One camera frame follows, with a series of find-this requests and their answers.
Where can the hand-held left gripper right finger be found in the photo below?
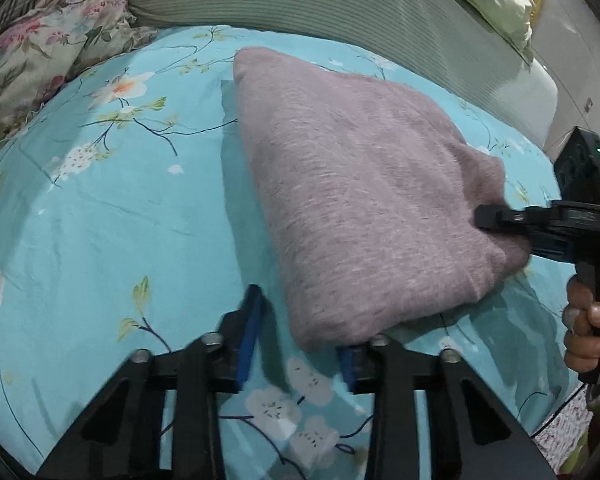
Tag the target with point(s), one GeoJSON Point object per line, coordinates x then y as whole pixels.
{"type": "Point", "coordinates": [347, 367]}

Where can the pink knit t-shirt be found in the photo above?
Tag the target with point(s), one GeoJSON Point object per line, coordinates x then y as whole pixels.
{"type": "Point", "coordinates": [360, 185]}

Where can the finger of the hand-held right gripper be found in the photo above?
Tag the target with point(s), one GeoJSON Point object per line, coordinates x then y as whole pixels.
{"type": "Point", "coordinates": [495, 217]}

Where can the green striped pillow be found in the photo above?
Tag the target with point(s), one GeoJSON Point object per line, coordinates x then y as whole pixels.
{"type": "Point", "coordinates": [330, 0]}

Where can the floral ruffled pillow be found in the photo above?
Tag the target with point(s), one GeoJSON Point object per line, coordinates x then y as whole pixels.
{"type": "Point", "coordinates": [45, 45]}

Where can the person's right hand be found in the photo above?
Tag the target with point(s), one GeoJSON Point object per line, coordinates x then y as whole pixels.
{"type": "Point", "coordinates": [597, 327]}

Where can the small-print floral bed skirt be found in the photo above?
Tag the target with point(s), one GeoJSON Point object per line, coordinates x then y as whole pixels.
{"type": "Point", "coordinates": [565, 432]}

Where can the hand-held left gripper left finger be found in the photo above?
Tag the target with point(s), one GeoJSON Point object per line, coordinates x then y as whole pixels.
{"type": "Point", "coordinates": [250, 330]}

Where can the blue floral bedsheet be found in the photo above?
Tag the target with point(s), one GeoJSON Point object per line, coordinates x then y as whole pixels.
{"type": "Point", "coordinates": [105, 240]}

